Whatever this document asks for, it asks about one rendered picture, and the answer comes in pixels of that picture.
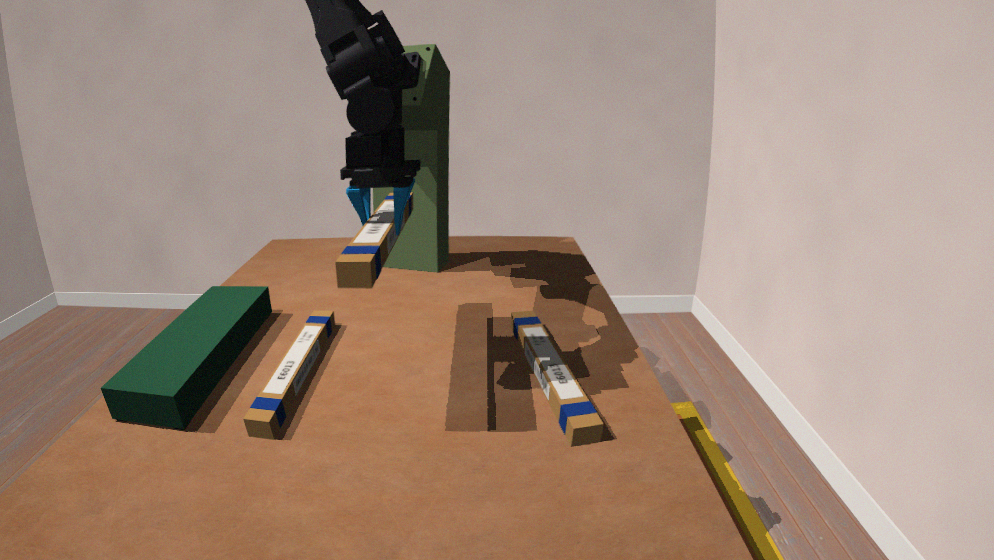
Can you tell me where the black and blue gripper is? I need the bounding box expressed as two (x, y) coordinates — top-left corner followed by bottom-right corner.
(340, 160), (420, 236)

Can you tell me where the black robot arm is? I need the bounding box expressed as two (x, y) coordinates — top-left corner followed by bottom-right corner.
(305, 0), (421, 185)

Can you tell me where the tan box with white label and blue bands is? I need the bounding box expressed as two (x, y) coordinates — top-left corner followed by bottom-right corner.
(335, 192), (413, 288)

